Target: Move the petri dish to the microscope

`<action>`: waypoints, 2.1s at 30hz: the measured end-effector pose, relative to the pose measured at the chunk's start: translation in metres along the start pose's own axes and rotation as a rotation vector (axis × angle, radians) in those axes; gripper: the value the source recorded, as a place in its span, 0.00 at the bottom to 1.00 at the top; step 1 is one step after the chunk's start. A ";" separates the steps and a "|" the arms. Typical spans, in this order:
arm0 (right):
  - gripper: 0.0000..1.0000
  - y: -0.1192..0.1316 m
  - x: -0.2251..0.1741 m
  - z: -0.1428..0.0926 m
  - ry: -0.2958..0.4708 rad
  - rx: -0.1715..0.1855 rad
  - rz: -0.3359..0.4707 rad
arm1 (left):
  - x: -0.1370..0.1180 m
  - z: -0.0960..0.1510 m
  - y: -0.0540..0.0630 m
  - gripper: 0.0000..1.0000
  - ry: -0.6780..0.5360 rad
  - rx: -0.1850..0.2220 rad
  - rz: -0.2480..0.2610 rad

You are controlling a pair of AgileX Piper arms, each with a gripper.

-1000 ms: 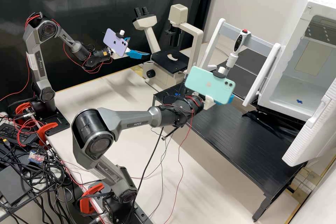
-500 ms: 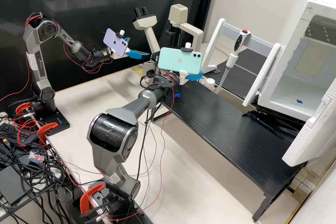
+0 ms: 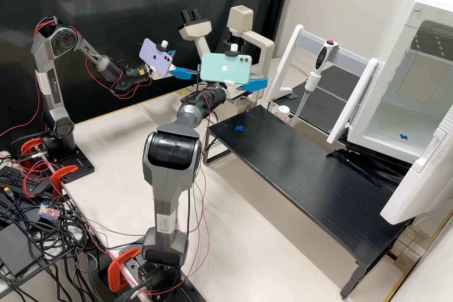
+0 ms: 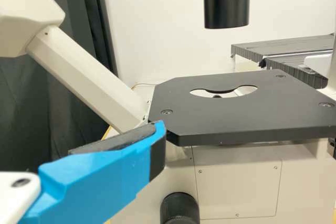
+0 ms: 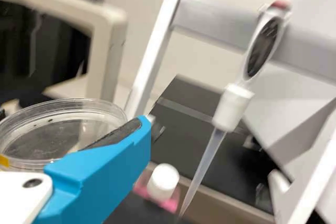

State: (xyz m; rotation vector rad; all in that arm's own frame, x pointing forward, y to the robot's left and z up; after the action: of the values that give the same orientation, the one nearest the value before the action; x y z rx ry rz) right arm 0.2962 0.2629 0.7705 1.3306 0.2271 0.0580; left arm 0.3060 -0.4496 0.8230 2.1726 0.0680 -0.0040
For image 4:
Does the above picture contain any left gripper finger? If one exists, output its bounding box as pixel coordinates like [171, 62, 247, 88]
[19, 120, 167, 224]

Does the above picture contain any cream microscope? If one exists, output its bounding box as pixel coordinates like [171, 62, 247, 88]
[0, 0, 336, 224]

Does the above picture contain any black platform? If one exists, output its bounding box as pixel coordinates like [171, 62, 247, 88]
[230, 34, 334, 60]
[259, 55, 329, 90]

